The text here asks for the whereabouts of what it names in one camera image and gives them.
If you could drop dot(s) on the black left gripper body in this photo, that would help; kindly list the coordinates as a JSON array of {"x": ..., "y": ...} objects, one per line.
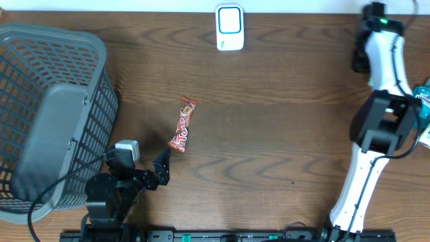
[{"x": 142, "y": 179}]

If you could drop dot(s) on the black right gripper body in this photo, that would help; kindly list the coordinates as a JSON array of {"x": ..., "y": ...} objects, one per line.
[{"x": 361, "y": 63}]

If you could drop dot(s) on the red chocolate bar wrapper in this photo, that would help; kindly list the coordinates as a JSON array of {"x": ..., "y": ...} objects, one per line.
[{"x": 180, "y": 138}]

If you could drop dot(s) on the blue mouthwash bottle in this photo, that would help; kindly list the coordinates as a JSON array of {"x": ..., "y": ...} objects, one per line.
[{"x": 422, "y": 93}]

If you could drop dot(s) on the yellow snack bag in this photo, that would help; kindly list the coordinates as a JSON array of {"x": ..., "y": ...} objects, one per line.
[{"x": 424, "y": 138}]

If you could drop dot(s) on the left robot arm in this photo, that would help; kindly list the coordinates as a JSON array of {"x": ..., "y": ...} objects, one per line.
[{"x": 111, "y": 195}]

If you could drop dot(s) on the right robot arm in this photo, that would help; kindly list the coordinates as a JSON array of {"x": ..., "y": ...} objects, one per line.
[{"x": 381, "y": 125}]

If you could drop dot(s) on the white barcode scanner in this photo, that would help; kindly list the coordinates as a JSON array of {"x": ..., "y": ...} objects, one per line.
[{"x": 229, "y": 28}]

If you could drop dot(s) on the grey plastic shopping basket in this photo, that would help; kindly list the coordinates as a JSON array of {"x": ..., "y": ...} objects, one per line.
[{"x": 58, "y": 108}]

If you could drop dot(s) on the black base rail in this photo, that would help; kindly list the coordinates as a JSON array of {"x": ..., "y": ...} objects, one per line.
[{"x": 170, "y": 236}]

